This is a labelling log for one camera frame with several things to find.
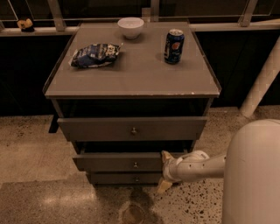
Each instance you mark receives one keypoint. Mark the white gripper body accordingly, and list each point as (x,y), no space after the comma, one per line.
(170,169)

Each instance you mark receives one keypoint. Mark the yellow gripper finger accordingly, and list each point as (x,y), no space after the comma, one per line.
(163,185)
(166,156)

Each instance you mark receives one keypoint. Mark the grey drawer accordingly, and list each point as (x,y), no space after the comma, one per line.
(132,128)
(129,178)
(144,156)

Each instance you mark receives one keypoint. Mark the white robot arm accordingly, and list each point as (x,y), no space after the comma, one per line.
(250,169)

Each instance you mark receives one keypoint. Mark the grey top drawer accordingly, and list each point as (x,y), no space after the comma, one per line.
(132,128)

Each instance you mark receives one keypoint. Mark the grey bottom drawer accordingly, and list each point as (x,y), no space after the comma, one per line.
(129,178)

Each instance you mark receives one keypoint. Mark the grey drawer cabinet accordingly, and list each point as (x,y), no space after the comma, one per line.
(139,83)

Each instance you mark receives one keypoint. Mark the round floor drain cover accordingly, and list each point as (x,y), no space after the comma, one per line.
(132,212)

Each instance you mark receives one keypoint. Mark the white diagonal pole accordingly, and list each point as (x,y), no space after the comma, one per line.
(263,81)

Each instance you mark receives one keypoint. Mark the blue pepsi can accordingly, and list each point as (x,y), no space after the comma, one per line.
(174,46)

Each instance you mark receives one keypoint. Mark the blue chip bag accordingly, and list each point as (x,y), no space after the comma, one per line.
(95,55)

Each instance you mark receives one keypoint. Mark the white bowl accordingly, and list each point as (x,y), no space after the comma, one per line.
(130,27)

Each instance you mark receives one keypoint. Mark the small yellow black object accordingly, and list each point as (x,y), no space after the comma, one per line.
(25,25)

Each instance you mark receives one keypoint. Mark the metal railing frame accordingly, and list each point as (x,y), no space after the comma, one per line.
(63,17)

